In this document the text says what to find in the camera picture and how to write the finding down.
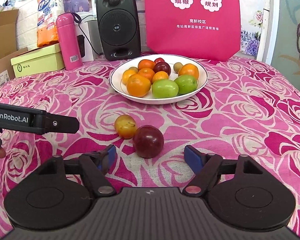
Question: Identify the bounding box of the yellow-red plum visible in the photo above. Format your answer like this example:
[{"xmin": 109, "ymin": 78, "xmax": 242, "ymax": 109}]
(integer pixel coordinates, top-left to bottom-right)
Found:
[{"xmin": 114, "ymin": 115, "xmax": 137, "ymax": 139}]

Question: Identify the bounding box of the dark red plum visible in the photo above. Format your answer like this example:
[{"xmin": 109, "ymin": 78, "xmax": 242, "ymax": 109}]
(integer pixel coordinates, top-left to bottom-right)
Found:
[
  {"xmin": 153, "ymin": 61, "xmax": 171, "ymax": 76},
  {"xmin": 133, "ymin": 125, "xmax": 164, "ymax": 159}
]

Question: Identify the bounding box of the round green apple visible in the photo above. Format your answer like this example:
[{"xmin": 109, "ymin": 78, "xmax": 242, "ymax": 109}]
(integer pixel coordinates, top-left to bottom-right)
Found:
[{"xmin": 174, "ymin": 75, "xmax": 198, "ymax": 95}]

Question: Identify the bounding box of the oval green fruit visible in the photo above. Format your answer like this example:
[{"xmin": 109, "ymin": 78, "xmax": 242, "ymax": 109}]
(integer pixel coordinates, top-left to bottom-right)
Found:
[{"xmin": 152, "ymin": 79, "xmax": 179, "ymax": 99}]

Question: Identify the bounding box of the large orange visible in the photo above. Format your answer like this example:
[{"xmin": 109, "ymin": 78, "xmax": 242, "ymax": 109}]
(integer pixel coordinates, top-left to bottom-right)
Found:
[{"xmin": 126, "ymin": 74, "xmax": 151, "ymax": 98}]

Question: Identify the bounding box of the small yellow orange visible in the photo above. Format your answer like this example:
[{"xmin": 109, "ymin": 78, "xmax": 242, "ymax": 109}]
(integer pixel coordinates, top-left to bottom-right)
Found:
[{"xmin": 121, "ymin": 69, "xmax": 138, "ymax": 85}]

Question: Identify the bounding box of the small orange front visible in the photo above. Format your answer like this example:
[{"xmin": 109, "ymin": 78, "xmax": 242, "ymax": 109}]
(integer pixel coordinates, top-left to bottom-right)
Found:
[{"xmin": 152, "ymin": 71, "xmax": 169, "ymax": 83}]

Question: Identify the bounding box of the small yellowish fruit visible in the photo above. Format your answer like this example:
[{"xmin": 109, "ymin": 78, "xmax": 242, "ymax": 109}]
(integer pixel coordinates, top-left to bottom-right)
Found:
[{"xmin": 173, "ymin": 62, "xmax": 183, "ymax": 73}]

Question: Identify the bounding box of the small green-brown fruit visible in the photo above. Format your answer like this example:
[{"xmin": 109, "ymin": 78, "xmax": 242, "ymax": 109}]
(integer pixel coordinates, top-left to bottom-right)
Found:
[{"xmin": 129, "ymin": 67, "xmax": 139, "ymax": 73}]

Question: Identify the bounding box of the tangerine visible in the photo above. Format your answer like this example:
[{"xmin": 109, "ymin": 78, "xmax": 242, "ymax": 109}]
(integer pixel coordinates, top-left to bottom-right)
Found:
[
  {"xmin": 138, "ymin": 59, "xmax": 155, "ymax": 70},
  {"xmin": 138, "ymin": 68, "xmax": 155, "ymax": 83}
]

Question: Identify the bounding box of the small red plum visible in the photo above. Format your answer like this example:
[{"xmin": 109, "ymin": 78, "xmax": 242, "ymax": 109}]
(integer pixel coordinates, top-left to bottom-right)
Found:
[{"xmin": 154, "ymin": 57, "xmax": 165, "ymax": 64}]

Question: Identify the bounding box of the big orange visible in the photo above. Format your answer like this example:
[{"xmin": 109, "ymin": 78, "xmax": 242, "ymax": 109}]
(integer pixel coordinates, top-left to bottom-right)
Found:
[{"xmin": 178, "ymin": 63, "xmax": 199, "ymax": 80}]

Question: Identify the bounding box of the light green box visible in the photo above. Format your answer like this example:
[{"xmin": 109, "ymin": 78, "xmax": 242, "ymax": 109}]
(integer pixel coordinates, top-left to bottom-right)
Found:
[{"xmin": 11, "ymin": 43, "xmax": 65, "ymax": 77}]

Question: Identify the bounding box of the brown cardboard box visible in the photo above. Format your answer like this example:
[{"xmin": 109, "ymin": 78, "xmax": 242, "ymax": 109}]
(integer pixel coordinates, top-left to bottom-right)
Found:
[{"xmin": 0, "ymin": 9, "xmax": 28, "ymax": 87}]

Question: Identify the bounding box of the pink thermos bottle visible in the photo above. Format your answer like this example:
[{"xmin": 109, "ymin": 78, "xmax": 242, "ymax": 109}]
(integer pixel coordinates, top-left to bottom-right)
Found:
[{"xmin": 56, "ymin": 13, "xmax": 83, "ymax": 70}]

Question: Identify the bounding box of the white box behind thermos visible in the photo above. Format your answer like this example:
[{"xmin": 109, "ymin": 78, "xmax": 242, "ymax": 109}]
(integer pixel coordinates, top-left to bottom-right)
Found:
[{"xmin": 75, "ymin": 20, "xmax": 103, "ymax": 62}]

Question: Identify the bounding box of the pink tote bag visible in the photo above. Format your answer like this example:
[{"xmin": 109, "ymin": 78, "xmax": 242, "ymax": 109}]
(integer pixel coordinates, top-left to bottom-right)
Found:
[{"xmin": 145, "ymin": 0, "xmax": 241, "ymax": 61}]

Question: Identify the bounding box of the black speaker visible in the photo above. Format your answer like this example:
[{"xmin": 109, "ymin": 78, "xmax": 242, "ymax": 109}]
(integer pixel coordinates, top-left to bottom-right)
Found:
[{"xmin": 96, "ymin": 0, "xmax": 141, "ymax": 61}]

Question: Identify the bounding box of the black cable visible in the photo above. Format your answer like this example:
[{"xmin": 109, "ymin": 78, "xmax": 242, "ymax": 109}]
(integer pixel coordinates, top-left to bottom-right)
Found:
[{"xmin": 71, "ymin": 12, "xmax": 105, "ymax": 57}]

